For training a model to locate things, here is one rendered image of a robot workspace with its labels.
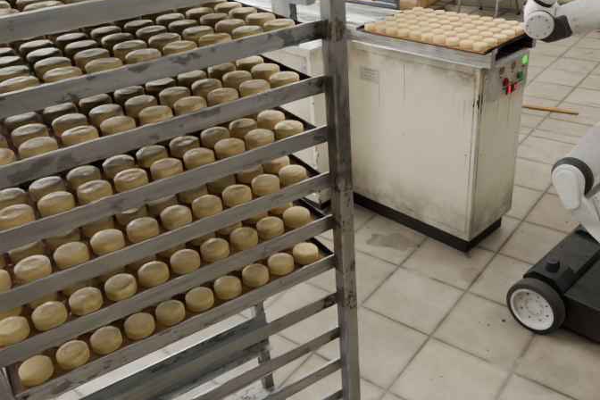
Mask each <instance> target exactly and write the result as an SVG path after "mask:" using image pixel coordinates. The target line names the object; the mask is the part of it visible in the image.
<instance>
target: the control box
mask: <svg viewBox="0 0 600 400"><path fill-rule="evenodd" d="M525 55H527V57H528V58H527V61H526V62H525V63H523V61H522V60H523V57H524V56H525ZM513 61H516V66H515V68H514V69H512V64H513ZM503 66H504V74H503V75H500V70H501V68H502V67H503ZM528 66H529V49H524V48H522V49H521V50H519V51H517V52H515V53H512V54H509V55H507V56H506V57H504V58H502V59H500V60H498V61H496V62H495V67H494V68H492V69H488V78H487V101H489V102H495V101H496V100H498V99H499V98H501V97H503V96H506V95H508V88H509V86H511V88H509V89H511V90H509V92H510V93H511V92H513V91H514V90H516V89H517V88H520V87H522V86H524V85H525V84H526V83H527V75H528ZM519 71H523V76H522V78H521V79H518V77H517V75H518V72H519ZM505 78H508V79H509V84H508V85H507V86H504V79H505ZM514 83H515V89H514V85H513V84H514ZM513 89H514V90H513ZM510 93H509V94H510Z"/></svg>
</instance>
